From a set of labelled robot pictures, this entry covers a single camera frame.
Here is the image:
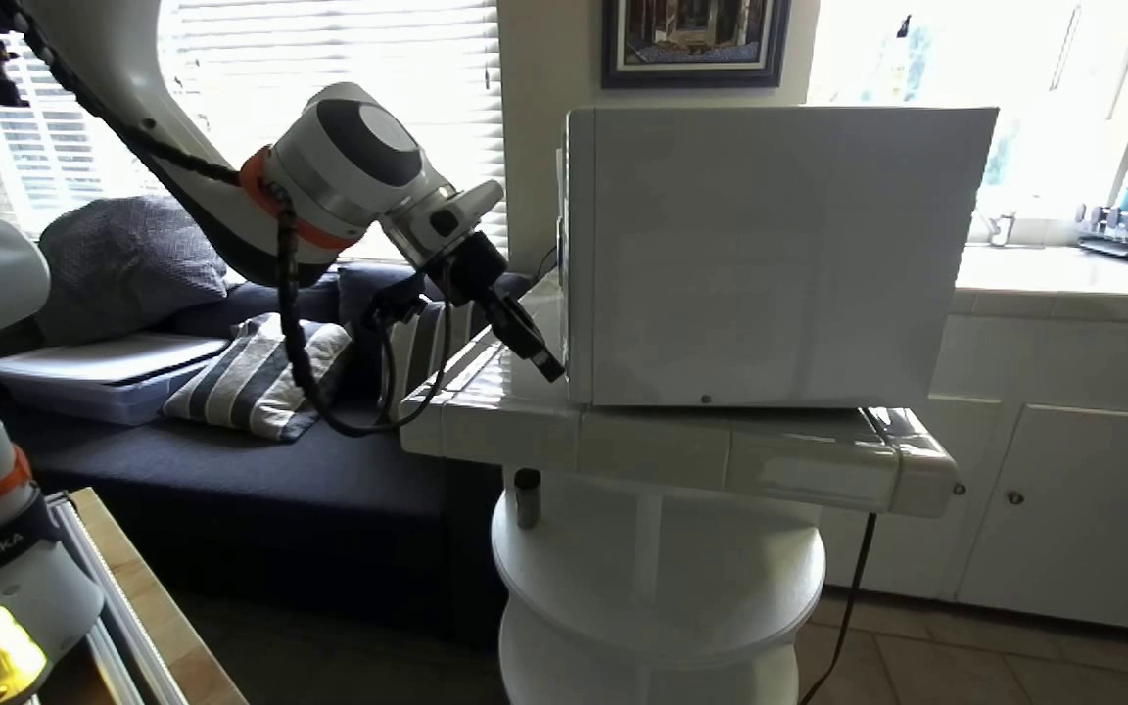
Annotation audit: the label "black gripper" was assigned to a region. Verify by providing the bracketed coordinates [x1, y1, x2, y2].
[426, 231, 566, 387]

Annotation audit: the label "white microwave door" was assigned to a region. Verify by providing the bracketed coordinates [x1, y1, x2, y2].
[553, 109, 574, 395]

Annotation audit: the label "white microwave oven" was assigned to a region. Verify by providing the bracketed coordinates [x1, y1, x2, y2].
[558, 105, 1001, 414]

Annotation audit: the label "narrow striped pillow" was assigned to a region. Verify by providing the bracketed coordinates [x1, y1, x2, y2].
[374, 291, 489, 424]

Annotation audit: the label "white tiled counter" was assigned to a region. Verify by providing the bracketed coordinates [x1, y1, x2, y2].
[398, 269, 966, 523]

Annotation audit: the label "white window blinds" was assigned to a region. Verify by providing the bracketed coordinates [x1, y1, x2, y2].
[0, 0, 513, 273]

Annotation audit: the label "white round shelf unit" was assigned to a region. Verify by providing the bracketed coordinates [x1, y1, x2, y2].
[485, 464, 831, 705]

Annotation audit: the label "wide striped pillow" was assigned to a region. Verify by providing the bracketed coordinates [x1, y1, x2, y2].
[160, 310, 356, 446]

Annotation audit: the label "dark blue sofa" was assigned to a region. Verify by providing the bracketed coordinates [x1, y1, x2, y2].
[0, 257, 535, 641]

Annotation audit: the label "large dark framed picture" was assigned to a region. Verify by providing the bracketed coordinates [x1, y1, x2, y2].
[600, 0, 796, 92]

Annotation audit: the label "large grey pillow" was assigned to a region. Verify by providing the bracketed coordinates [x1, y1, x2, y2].
[32, 190, 236, 350]

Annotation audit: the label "flat grey seat cushion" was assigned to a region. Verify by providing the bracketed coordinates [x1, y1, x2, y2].
[0, 330, 232, 429]

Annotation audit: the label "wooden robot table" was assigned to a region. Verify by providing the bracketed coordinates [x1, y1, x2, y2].
[39, 484, 249, 705]

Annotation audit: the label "white kitchen cabinet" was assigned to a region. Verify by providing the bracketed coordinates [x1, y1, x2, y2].
[823, 237, 1128, 641]

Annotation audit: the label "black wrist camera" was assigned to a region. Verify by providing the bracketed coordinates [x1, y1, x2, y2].
[364, 265, 443, 331]

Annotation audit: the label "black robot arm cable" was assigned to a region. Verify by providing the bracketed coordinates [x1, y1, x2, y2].
[270, 212, 453, 442]

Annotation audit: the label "black microwave power cable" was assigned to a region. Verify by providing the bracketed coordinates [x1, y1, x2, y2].
[796, 509, 882, 705]

